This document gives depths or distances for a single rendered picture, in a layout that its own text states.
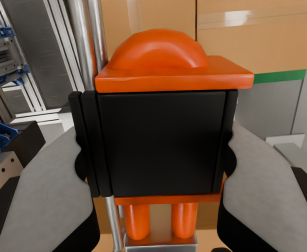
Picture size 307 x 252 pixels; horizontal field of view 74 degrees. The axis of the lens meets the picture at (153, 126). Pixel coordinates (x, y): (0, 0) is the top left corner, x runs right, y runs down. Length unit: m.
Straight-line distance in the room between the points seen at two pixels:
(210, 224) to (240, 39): 0.64
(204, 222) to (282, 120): 1.44
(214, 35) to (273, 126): 1.12
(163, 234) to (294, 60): 0.87
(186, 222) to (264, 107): 1.53
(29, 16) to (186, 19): 0.78
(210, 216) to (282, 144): 1.49
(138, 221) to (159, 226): 0.03
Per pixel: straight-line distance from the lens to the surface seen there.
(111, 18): 0.79
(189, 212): 0.17
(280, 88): 1.67
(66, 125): 0.89
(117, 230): 0.17
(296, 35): 0.95
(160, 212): 0.21
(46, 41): 1.24
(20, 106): 1.43
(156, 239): 0.20
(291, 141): 1.94
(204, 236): 0.46
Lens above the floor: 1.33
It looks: 61 degrees down
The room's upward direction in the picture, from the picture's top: 177 degrees clockwise
